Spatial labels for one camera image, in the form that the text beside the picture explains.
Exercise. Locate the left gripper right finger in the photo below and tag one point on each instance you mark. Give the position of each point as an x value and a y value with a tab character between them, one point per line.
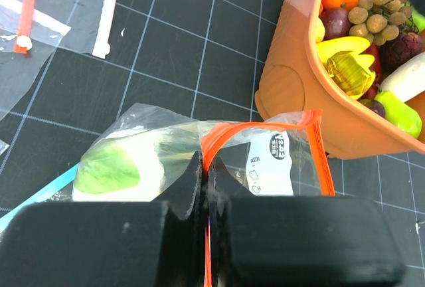
296	241

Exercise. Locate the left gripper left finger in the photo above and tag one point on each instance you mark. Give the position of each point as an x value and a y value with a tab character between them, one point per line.
156	243

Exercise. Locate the white cauliflower toy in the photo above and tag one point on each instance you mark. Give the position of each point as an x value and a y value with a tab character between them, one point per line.
134	165

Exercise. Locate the orange zipper clear bag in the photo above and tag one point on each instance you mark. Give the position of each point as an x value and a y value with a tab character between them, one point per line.
271	158

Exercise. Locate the blue zipper clear bag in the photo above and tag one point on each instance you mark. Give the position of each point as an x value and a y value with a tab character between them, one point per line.
58	190

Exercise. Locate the red zipper clear bag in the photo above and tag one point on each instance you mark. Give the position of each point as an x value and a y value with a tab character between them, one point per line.
28	37

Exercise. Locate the brown longan bunch toy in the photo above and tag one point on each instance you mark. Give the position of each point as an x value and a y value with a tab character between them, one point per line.
381	21

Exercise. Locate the dark purple mangosteen toy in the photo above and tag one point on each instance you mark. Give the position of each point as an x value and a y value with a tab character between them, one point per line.
395	53

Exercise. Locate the red chili toy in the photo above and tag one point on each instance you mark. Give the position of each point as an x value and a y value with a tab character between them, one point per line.
377	68

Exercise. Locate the purple passion fruit toy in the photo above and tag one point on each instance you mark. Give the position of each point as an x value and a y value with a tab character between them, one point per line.
336	23

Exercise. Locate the white radish toy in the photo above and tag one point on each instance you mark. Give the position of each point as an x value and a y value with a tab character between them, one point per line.
407	81

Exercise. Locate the yellow banana bunch toy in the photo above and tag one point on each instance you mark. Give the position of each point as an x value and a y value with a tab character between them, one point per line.
347	64

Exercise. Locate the green pear toy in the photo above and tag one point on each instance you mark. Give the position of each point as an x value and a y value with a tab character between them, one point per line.
400	114

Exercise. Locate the orange plastic basket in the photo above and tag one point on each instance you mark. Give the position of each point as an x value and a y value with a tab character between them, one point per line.
294	79

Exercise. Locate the black grid mat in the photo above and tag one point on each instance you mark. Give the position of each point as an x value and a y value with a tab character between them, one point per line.
202	59

